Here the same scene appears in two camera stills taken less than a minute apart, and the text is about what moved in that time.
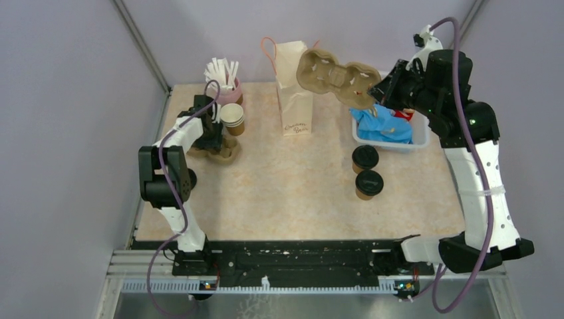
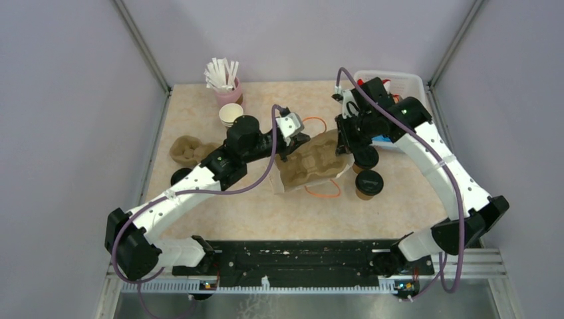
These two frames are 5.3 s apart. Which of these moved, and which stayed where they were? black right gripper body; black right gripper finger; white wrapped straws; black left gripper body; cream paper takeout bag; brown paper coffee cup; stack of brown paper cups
Moved: black right gripper body; cream paper takeout bag; black right gripper finger; black left gripper body
Stayed: stack of brown paper cups; brown paper coffee cup; white wrapped straws
